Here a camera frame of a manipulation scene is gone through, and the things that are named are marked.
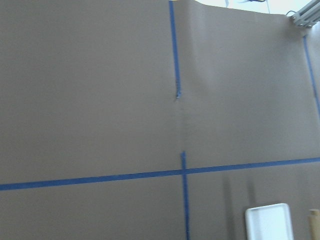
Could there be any white rack base tray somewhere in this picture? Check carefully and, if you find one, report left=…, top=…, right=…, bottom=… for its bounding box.
left=245, top=203, right=294, bottom=240

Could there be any aluminium frame post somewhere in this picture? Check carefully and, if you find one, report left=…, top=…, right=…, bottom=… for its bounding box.
left=290, top=0, right=320, bottom=28

